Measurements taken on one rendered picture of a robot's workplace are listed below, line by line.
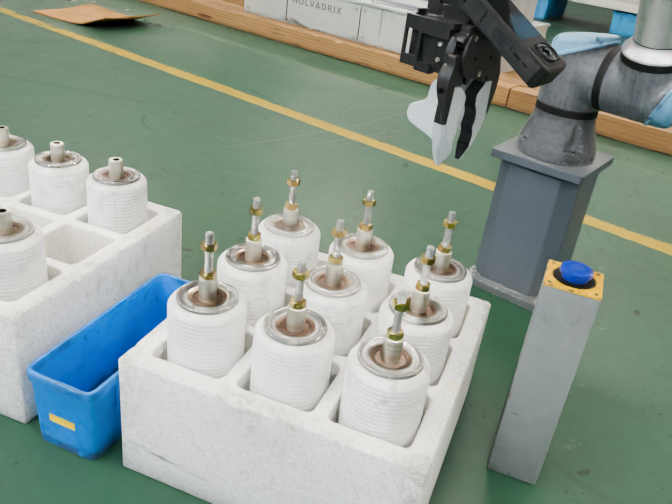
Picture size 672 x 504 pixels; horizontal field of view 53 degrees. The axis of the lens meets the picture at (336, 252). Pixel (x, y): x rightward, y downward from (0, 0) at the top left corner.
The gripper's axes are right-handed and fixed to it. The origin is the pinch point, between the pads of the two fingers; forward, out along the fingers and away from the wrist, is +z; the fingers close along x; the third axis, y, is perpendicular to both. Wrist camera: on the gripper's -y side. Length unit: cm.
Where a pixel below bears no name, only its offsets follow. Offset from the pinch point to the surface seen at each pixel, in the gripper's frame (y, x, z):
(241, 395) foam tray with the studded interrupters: 7.6, 22.6, 28.3
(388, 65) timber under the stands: 153, -180, 43
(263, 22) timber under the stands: 230, -172, 40
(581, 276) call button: -13.8, -11.9, 13.5
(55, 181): 63, 17, 23
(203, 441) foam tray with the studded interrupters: 10.7, 25.4, 36.1
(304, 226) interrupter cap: 25.2, -3.3, 21.0
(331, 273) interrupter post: 11.0, 5.6, 19.3
